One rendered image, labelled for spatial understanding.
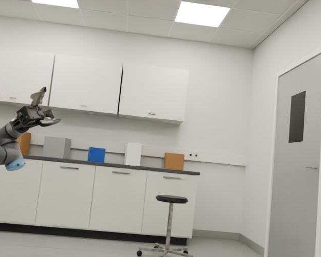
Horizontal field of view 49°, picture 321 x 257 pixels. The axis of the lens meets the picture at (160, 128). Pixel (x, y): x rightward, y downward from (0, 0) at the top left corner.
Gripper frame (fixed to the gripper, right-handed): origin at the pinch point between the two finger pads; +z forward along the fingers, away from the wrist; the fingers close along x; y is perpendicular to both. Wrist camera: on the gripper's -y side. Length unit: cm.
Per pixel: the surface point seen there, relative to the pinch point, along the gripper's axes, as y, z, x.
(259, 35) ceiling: -391, 36, 64
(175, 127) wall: -354, -119, 5
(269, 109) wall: -351, 10, -33
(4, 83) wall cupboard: -214, -245, 146
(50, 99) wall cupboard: -241, -209, 103
